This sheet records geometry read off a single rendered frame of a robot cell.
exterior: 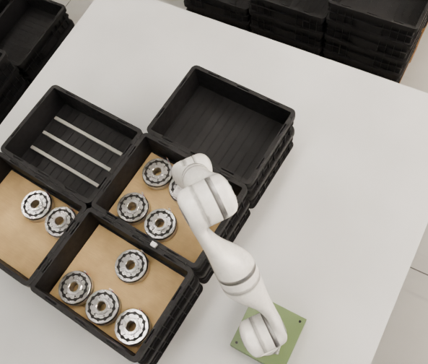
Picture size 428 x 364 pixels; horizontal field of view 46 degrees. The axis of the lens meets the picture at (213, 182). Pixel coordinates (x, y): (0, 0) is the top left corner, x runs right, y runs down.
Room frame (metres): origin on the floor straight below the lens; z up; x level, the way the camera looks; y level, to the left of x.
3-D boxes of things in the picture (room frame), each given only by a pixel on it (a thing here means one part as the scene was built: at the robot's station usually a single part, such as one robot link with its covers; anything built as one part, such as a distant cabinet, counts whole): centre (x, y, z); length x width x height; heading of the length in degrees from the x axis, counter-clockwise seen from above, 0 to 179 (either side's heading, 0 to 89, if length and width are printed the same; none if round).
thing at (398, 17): (1.44, -0.94, 0.37); 0.40 x 0.30 x 0.45; 46
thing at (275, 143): (0.85, -0.08, 0.92); 0.40 x 0.30 x 0.02; 42
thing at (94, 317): (0.40, 0.43, 0.86); 0.10 x 0.10 x 0.01
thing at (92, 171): (0.94, 0.41, 0.87); 0.40 x 0.30 x 0.11; 42
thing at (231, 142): (0.85, -0.08, 0.87); 0.40 x 0.30 x 0.11; 42
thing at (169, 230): (0.60, 0.20, 0.86); 0.10 x 0.10 x 0.01
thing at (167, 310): (0.45, 0.37, 0.92); 0.40 x 0.30 x 0.02; 42
